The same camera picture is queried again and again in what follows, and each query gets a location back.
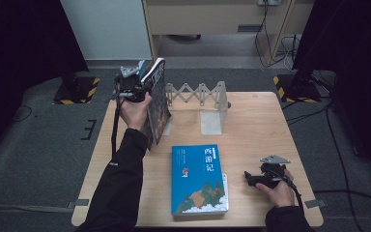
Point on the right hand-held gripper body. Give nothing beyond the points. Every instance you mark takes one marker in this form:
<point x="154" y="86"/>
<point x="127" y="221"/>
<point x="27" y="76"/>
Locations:
<point x="272" y="174"/>

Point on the portrait cover magazine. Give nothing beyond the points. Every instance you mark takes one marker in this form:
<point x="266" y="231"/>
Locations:
<point x="143" y="67"/>

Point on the grey metal expandable book rack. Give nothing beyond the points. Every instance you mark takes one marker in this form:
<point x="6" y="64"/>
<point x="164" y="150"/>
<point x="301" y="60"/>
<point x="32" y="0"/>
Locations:
<point x="211" y="122"/>

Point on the white power strip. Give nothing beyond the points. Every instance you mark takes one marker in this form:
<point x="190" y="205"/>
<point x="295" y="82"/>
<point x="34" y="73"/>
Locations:
<point x="269" y="2"/>

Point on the grey floor strip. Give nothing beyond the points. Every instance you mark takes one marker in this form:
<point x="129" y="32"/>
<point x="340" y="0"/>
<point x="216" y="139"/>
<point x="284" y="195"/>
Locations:
<point x="22" y="208"/>

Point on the black curtain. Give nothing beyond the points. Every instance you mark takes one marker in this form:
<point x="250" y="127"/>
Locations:
<point x="19" y="48"/>
<point x="360" y="48"/>

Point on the blue book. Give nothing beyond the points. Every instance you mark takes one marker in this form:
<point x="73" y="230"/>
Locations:
<point x="196" y="174"/>

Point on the black stand with striped base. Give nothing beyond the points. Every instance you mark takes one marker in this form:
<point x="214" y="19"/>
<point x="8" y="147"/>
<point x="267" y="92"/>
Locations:
<point x="298" y="90"/>
<point x="77" y="93"/>

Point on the grey tape piece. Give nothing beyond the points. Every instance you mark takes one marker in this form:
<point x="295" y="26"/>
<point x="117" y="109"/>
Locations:
<point x="79" y="203"/>
<point x="315" y="203"/>

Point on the person's right hand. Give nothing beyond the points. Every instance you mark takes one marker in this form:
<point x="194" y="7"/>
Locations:
<point x="280" y="193"/>

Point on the dark cover magazine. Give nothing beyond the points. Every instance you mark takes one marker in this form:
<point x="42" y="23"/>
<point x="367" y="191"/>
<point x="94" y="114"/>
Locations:
<point x="159" y="109"/>

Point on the person's left hand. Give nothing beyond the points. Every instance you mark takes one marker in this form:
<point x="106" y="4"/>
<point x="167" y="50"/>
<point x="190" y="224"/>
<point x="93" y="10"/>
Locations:
<point x="135" y="112"/>

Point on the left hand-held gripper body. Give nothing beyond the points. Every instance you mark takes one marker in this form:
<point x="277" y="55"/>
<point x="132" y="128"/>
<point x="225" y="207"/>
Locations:
<point x="128" y="87"/>

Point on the white cabinet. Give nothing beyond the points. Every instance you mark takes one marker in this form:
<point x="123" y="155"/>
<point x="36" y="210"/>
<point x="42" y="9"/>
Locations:
<point x="109" y="29"/>

